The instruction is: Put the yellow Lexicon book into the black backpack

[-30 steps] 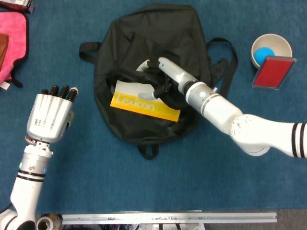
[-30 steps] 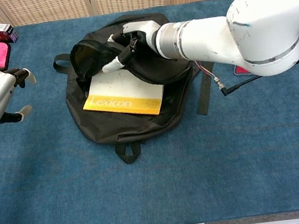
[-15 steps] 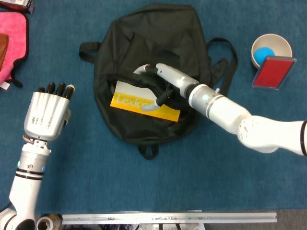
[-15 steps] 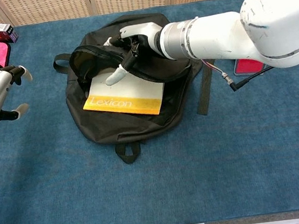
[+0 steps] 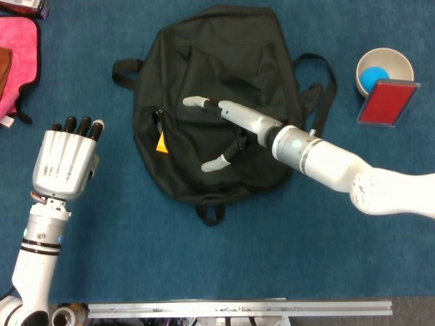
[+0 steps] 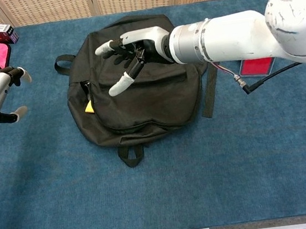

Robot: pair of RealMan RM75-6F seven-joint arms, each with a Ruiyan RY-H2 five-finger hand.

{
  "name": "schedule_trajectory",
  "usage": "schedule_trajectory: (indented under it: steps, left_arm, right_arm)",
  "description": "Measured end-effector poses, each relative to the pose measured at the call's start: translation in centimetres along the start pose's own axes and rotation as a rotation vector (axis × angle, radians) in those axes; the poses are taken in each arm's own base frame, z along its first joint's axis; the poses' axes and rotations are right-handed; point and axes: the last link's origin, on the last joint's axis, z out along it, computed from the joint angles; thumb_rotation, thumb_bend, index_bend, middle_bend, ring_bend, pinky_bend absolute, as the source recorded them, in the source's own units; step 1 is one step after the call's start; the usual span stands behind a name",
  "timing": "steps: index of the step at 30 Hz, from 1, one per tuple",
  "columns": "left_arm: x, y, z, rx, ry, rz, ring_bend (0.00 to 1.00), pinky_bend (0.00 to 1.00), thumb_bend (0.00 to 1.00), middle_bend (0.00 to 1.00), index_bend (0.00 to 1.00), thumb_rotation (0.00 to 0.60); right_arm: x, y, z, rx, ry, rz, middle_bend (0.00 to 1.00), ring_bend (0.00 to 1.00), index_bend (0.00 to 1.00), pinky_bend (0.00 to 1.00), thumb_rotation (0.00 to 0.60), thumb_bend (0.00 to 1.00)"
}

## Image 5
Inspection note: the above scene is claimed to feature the black fabric backpack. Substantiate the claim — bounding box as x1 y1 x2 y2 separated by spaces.
111 3 338 227

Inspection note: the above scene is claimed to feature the red card in clear case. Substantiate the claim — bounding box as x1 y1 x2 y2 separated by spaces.
356 78 421 128

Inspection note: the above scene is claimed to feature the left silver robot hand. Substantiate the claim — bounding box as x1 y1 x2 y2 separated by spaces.
32 116 105 201

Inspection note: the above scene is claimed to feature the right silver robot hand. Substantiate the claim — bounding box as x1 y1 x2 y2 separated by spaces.
182 96 283 173

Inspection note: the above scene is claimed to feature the blue ball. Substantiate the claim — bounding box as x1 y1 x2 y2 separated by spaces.
360 67 390 93

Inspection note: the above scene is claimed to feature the red and purple small box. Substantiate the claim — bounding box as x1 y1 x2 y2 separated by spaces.
0 0 51 20

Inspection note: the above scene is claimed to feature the beige round bowl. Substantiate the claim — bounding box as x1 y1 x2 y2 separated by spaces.
355 48 415 102

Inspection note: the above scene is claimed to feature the brown leather pouch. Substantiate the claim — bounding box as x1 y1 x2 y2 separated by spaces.
0 47 14 98

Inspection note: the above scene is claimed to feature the aluminium profile rail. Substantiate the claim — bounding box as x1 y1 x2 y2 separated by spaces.
87 300 394 319

